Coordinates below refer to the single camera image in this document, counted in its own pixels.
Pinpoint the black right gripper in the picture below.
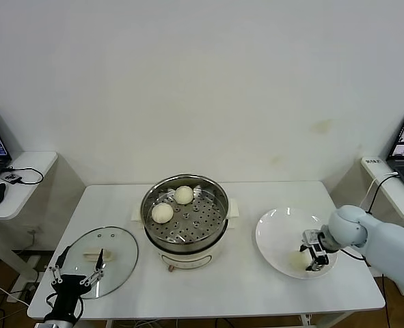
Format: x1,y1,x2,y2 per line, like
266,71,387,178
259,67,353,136
299,230,331,273

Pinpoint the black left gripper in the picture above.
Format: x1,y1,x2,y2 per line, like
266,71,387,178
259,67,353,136
49,246,106,320

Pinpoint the white steamed baozi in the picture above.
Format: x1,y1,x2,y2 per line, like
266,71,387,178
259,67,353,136
151,203,174,224
174,186,194,206
288,251,312,271

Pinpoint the round glass pot lid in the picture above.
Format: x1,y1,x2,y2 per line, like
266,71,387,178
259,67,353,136
59,225,139,300

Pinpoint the steel steamer basket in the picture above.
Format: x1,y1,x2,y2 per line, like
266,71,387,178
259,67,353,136
141,174,230,249

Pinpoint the white round plate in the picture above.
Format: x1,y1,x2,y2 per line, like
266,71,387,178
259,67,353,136
255,206,339,280

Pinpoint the white side table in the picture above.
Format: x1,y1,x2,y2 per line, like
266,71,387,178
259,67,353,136
0,151,59,303
360,157,404,297

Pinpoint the cream electric cooking pot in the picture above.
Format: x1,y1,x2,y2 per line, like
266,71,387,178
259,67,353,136
130,197,241,273

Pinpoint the white floor cable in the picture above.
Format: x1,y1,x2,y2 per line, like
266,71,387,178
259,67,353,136
0,277,30,307

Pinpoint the black cable with adapter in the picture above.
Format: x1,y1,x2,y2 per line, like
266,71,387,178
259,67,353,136
365,174,400,328

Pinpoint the thin black desk cable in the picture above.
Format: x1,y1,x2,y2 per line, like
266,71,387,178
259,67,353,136
3,166,44,186

